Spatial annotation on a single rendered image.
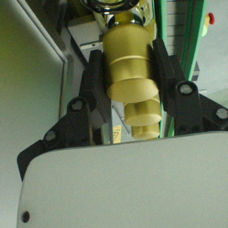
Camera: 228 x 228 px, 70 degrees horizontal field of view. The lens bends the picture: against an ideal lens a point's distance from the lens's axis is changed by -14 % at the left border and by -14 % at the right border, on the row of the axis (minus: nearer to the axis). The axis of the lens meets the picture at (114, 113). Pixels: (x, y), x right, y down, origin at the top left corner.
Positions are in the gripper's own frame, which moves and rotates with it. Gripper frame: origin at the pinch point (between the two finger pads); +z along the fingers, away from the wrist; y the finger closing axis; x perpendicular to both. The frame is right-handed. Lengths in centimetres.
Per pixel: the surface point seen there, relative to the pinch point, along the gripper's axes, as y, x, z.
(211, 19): 24, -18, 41
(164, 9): 6.0, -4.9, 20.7
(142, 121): 0.0, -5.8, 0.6
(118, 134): -66, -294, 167
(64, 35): -15.0, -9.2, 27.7
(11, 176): -12.5, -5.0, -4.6
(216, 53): 33, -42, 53
